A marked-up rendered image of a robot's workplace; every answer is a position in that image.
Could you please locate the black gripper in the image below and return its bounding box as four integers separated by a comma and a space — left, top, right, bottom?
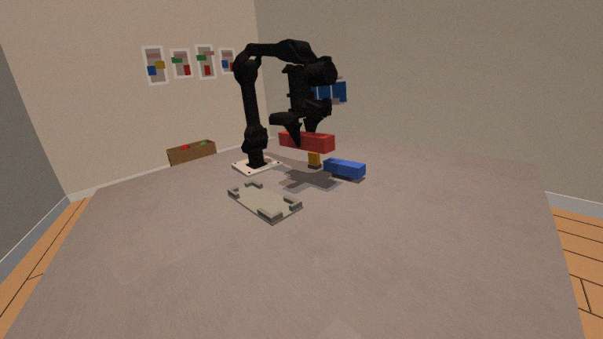
269, 88, 323, 147

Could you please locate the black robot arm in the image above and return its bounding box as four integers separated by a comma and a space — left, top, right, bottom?
232, 38, 338, 170

